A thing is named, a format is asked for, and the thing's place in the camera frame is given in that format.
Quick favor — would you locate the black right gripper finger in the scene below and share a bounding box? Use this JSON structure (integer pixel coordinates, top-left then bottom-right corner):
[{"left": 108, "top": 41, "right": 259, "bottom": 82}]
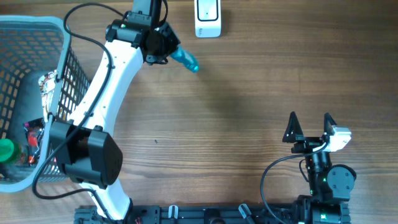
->
[
  {"left": 282, "top": 111, "right": 303, "bottom": 143},
  {"left": 323, "top": 113, "right": 336, "bottom": 135}
]

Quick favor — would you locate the blue mouthwash bottle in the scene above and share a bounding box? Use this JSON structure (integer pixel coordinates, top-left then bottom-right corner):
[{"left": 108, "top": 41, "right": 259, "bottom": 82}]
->
[{"left": 170, "top": 46, "right": 199, "bottom": 73}]

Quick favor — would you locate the white brown cookie bag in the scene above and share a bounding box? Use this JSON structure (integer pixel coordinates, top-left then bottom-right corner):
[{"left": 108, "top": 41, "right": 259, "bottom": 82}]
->
[{"left": 38, "top": 70, "right": 58, "bottom": 123}]

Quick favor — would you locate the black red snack wrapper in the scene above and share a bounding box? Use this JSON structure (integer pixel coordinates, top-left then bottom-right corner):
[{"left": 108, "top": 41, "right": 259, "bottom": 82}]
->
[{"left": 23, "top": 118, "right": 45, "bottom": 166}]

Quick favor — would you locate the green lid jar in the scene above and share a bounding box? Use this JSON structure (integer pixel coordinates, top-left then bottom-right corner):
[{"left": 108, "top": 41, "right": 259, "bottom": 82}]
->
[{"left": 1, "top": 139, "right": 29, "bottom": 165}]

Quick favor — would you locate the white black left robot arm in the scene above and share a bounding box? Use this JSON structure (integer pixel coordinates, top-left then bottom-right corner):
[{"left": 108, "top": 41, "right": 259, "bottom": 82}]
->
[{"left": 50, "top": 19, "right": 189, "bottom": 223}]

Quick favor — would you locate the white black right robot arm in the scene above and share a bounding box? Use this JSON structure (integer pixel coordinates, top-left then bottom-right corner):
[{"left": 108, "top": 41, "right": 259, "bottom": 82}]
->
[{"left": 282, "top": 112, "right": 356, "bottom": 223}]

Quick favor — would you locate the white barcode scanner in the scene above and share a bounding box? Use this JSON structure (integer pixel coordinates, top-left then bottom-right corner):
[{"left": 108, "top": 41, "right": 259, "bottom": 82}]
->
[{"left": 194, "top": 0, "right": 221, "bottom": 38}]

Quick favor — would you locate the grey plastic mesh basket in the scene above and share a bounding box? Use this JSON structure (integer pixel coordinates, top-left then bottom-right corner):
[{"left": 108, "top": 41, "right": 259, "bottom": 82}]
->
[{"left": 1, "top": 16, "right": 90, "bottom": 193}]

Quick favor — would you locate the black mounting rail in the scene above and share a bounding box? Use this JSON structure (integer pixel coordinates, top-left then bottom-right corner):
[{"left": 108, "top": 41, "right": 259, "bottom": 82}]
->
[{"left": 73, "top": 203, "right": 299, "bottom": 224}]

